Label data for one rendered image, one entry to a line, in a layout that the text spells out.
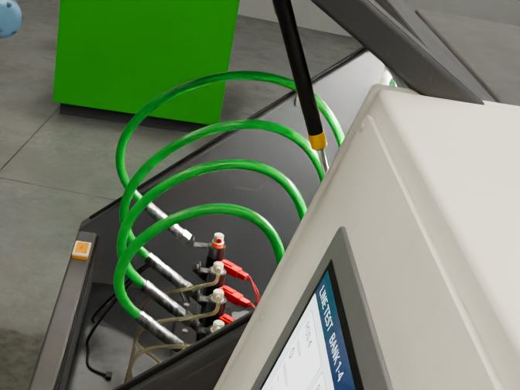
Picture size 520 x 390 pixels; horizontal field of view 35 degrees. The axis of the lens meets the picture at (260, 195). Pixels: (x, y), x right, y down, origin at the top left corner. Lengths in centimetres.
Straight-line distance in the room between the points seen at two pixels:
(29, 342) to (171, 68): 217
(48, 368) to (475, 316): 92
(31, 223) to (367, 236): 303
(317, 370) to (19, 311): 247
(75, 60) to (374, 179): 402
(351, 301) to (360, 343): 6
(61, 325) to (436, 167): 89
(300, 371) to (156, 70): 399
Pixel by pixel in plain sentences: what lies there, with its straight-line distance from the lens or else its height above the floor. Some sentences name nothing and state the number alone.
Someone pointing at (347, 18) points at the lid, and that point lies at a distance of 85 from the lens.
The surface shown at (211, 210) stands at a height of 132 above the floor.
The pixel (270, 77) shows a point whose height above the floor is 143.
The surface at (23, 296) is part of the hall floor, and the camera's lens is 321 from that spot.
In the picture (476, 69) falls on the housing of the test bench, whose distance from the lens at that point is 127.
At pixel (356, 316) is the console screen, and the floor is 143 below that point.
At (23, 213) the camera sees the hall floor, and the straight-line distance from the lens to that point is 377.
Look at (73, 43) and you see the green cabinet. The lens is 470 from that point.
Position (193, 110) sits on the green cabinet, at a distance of 476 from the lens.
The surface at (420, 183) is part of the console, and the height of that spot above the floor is 154.
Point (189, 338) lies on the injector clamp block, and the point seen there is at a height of 98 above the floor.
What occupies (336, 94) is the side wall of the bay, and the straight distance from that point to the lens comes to 160.
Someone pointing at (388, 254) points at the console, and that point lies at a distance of 68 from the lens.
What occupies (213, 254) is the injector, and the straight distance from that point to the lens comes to 136.
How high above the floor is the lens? 179
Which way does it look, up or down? 25 degrees down
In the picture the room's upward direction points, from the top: 11 degrees clockwise
